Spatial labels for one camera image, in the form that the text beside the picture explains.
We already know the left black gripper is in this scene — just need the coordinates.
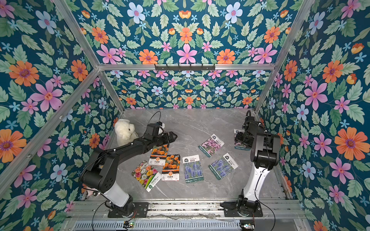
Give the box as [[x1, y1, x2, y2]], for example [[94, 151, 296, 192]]
[[152, 131, 178, 147]]

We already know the pink flowers seed packet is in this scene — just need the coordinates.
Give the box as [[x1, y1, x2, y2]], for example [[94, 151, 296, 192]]
[[234, 129, 251, 151], [198, 134, 225, 157]]

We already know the lavender seed packet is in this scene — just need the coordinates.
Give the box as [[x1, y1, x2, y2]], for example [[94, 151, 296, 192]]
[[208, 153, 239, 180], [183, 155, 204, 183]]

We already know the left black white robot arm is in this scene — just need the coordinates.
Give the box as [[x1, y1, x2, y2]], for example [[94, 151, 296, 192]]
[[79, 122, 177, 217]]

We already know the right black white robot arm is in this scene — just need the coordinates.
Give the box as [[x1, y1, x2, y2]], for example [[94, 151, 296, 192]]
[[235, 116, 281, 217]]

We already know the orange marigold seed packet upper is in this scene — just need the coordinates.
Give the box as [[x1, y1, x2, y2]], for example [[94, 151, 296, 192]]
[[149, 144, 169, 166]]

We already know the orange marigold seed packet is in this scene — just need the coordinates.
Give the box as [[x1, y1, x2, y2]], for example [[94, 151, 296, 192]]
[[149, 144, 169, 166], [161, 154, 181, 181]]

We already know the orange marigold seed packet lower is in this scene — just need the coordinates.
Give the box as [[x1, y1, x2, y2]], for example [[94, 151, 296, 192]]
[[161, 154, 181, 181]]

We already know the colourful roses seed packet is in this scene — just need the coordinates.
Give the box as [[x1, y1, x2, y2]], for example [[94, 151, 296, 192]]
[[131, 161, 161, 192]]

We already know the white plush teddy bear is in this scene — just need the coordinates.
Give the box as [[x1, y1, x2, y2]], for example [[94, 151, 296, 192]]
[[115, 119, 138, 146]]

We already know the pink plush pig toy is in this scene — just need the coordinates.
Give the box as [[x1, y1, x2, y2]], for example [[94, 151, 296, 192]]
[[82, 184, 99, 198]]

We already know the black hook rail on wall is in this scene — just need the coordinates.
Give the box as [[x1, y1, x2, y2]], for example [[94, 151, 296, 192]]
[[154, 64, 216, 71]]

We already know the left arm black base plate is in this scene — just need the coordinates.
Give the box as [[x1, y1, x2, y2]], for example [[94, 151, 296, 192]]
[[108, 202, 149, 218]]

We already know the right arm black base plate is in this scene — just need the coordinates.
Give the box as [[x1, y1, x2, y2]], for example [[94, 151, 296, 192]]
[[220, 200, 263, 218]]

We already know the white slotted cable duct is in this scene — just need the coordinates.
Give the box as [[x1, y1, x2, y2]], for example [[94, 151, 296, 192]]
[[72, 220, 241, 231]]

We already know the aluminium front rail frame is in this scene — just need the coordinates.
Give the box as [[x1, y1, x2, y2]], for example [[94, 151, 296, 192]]
[[62, 199, 307, 221]]

